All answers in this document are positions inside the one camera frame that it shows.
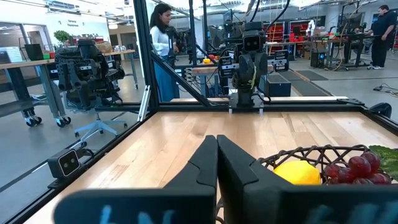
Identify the grey office chair base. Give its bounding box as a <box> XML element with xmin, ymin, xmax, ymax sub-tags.
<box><xmin>73</xmin><ymin>111</ymin><xmax>129</xmax><ymax>138</ymax></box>

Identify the black floor box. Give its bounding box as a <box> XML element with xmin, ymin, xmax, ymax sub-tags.
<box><xmin>266</xmin><ymin>73</ymin><xmax>292</xmax><ymax>98</ymax></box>

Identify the silver frame brace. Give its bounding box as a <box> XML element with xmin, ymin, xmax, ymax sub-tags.
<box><xmin>137</xmin><ymin>85</ymin><xmax>152</xmax><ymax>123</ymax></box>

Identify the black wire basket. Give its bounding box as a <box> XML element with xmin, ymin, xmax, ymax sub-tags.
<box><xmin>216</xmin><ymin>144</ymin><xmax>398</xmax><ymax>224</ymax></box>

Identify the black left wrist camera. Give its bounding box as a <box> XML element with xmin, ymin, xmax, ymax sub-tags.
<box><xmin>241</xmin><ymin>29</ymin><xmax>267</xmax><ymax>53</ymax></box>

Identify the black floor mat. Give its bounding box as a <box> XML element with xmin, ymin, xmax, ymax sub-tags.
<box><xmin>278</xmin><ymin>70</ymin><xmax>332</xmax><ymax>98</ymax></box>

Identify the black background robot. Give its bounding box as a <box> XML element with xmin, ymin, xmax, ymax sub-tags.
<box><xmin>54</xmin><ymin>39</ymin><xmax>126</xmax><ymax>110</ymax></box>

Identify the wooden background table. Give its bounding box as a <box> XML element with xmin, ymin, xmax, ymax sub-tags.
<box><xmin>102</xmin><ymin>49</ymin><xmax>140</xmax><ymax>90</ymax></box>

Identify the wooden rolling table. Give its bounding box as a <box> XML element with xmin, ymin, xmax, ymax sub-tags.
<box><xmin>0</xmin><ymin>58</ymin><xmax>73</xmax><ymax>128</ymax></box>

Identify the black upright frame post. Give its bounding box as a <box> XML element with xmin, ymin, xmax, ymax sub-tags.
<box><xmin>132</xmin><ymin>0</ymin><xmax>160</xmax><ymax>110</ymax></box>

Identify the person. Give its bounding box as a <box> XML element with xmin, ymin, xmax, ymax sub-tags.
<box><xmin>366</xmin><ymin>4</ymin><xmax>398</xmax><ymax>70</ymax></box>
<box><xmin>149</xmin><ymin>2</ymin><xmax>182</xmax><ymax>102</ymax></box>

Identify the red grape bunch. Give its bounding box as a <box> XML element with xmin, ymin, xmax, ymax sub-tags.
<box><xmin>324</xmin><ymin>144</ymin><xmax>398</xmax><ymax>186</ymax></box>

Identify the black corner bracket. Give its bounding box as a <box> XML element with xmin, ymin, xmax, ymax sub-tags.
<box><xmin>369</xmin><ymin>102</ymin><xmax>393</xmax><ymax>119</ymax></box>

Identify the black table-level camera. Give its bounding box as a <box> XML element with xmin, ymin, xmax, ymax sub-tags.
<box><xmin>47</xmin><ymin>148</ymin><xmax>82</xmax><ymax>179</ymax></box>

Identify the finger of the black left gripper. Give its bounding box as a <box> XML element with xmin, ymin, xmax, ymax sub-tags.
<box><xmin>254</xmin><ymin>52</ymin><xmax>269</xmax><ymax>78</ymax></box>
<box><xmin>238</xmin><ymin>53</ymin><xmax>257</xmax><ymax>90</ymax></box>

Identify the green potted plant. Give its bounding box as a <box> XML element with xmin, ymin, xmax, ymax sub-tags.
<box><xmin>53</xmin><ymin>30</ymin><xmax>72</xmax><ymax>45</ymax></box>

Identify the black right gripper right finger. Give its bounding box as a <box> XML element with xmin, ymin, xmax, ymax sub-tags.
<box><xmin>216</xmin><ymin>134</ymin><xmax>295</xmax><ymax>224</ymax></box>

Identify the black diagonal frame brace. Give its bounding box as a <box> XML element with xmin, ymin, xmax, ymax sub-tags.
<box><xmin>150</xmin><ymin>51</ymin><xmax>213</xmax><ymax>107</ymax></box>

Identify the yellow lemon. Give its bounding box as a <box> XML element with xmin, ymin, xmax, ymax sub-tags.
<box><xmin>273</xmin><ymin>160</ymin><xmax>322</xmax><ymax>186</ymax></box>

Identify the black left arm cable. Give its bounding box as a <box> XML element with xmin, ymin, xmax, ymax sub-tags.
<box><xmin>248</xmin><ymin>0</ymin><xmax>292</xmax><ymax>34</ymax></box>

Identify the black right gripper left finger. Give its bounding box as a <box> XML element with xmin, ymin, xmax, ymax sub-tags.
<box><xmin>162</xmin><ymin>134</ymin><xmax>218</xmax><ymax>224</ymax></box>

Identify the black camera cable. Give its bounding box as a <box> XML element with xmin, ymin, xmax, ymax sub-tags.
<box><xmin>76</xmin><ymin>141</ymin><xmax>95</xmax><ymax>157</ymax></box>

